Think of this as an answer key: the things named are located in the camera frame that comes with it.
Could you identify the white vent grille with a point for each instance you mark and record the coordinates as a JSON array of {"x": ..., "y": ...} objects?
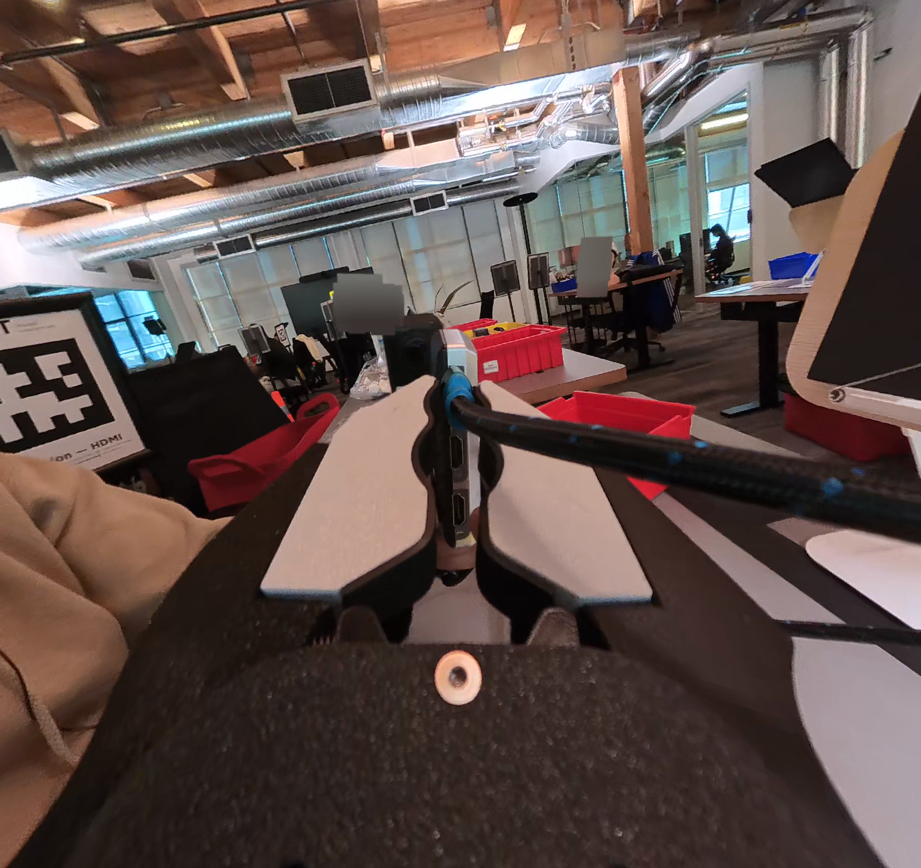
[{"x": 329, "y": 88}]

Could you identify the silver air duct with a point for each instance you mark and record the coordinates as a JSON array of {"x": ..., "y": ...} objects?
[
  {"x": 324, "y": 224},
  {"x": 180, "y": 188},
  {"x": 180, "y": 130}
]

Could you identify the red flexible tub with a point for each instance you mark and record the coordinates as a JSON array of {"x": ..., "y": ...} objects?
[{"x": 244, "y": 472}]

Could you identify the red plastic bin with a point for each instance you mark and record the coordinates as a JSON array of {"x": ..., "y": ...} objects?
[{"x": 611, "y": 414}]

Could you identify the wooden post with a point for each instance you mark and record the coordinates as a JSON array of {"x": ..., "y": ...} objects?
[{"x": 633, "y": 162}]

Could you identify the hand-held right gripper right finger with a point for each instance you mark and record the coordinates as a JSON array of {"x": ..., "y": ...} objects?
[{"x": 554, "y": 537}]

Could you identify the person's left forearm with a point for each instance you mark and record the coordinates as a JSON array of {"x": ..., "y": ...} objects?
[{"x": 93, "y": 544}]

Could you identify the blue plastic bins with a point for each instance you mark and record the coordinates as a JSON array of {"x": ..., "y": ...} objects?
[{"x": 791, "y": 267}]

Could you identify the black floor lamp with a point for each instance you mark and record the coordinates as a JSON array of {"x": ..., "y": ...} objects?
[{"x": 522, "y": 198}]

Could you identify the desk with black legs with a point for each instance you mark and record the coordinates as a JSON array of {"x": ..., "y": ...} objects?
[{"x": 748, "y": 293}]

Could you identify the person's right hand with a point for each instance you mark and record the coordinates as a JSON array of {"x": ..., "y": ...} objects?
[{"x": 455, "y": 558}]

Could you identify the tan-framed monitor with white stand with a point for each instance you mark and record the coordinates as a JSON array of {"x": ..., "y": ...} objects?
[{"x": 878, "y": 292}]

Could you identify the small marker board on stand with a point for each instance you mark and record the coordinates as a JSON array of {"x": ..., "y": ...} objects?
[
  {"x": 539, "y": 270},
  {"x": 505, "y": 278}
]

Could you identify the blue striped jacket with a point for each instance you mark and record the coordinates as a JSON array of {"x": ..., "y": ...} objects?
[{"x": 658, "y": 292}]

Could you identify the wooden office desk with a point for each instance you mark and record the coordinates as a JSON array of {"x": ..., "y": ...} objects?
[{"x": 633, "y": 276}]

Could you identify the black ceiling pipe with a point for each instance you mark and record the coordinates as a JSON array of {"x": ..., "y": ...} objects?
[{"x": 288, "y": 6}]

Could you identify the framed black-and-white marker sign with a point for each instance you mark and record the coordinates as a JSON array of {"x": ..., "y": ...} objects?
[{"x": 43, "y": 378}]

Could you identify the clear plastic bag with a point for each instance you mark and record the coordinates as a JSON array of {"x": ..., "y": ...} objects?
[{"x": 370, "y": 382}]

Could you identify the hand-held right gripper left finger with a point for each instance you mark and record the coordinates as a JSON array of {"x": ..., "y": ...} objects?
[{"x": 360, "y": 501}]

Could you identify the vertical silver duct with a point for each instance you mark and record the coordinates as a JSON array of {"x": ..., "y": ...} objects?
[{"x": 853, "y": 91}]

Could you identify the black desk mat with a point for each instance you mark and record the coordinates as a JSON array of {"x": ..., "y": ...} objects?
[{"x": 755, "y": 544}]

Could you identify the red storage cube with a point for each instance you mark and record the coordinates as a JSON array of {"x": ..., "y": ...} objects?
[{"x": 842, "y": 429}]

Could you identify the black monitor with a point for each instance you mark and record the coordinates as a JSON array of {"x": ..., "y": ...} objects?
[{"x": 806, "y": 173}]

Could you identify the red divided parts bin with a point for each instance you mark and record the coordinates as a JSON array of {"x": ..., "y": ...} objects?
[{"x": 518, "y": 357}]

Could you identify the grey hdmi switch box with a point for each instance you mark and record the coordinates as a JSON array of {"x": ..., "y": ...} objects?
[{"x": 458, "y": 479}]

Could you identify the dark display on stand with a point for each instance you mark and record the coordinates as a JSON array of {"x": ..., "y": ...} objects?
[{"x": 306, "y": 306}]

